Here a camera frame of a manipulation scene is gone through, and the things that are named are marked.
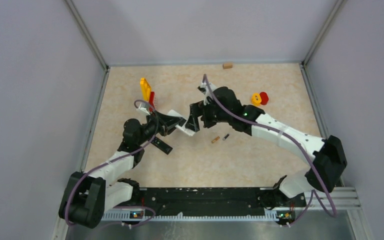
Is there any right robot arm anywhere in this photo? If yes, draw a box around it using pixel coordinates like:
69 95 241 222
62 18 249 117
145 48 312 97
184 85 347 206

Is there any yellow round toy block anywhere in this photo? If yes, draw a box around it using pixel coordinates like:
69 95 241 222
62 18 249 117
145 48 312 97
251 93 262 107

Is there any yellow toy block plate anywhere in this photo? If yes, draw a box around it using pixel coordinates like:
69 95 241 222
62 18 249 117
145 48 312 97
140 77 152 102

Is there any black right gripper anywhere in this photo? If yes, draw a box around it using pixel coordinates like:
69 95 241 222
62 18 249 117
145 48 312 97
185 98 231 132

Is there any black remote control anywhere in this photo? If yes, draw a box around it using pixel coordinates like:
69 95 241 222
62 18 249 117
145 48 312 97
151 136 173 155

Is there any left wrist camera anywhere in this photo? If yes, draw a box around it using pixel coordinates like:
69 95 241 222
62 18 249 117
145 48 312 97
134 101 153 116

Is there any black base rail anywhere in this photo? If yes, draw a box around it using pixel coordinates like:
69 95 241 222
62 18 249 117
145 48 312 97
115 182 307 225

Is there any white remote control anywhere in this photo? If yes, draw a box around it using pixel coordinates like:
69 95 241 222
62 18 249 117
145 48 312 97
167 109 196 137

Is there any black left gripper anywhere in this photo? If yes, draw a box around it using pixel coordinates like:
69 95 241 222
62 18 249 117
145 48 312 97
136 109 183 145

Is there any red round toy block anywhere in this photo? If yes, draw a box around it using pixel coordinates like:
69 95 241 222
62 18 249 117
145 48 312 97
259 91 270 106

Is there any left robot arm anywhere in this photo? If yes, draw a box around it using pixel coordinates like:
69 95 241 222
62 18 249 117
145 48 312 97
58 110 195 229

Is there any small wooden block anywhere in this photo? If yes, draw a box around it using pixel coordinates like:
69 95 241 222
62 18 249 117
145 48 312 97
222 62 233 70

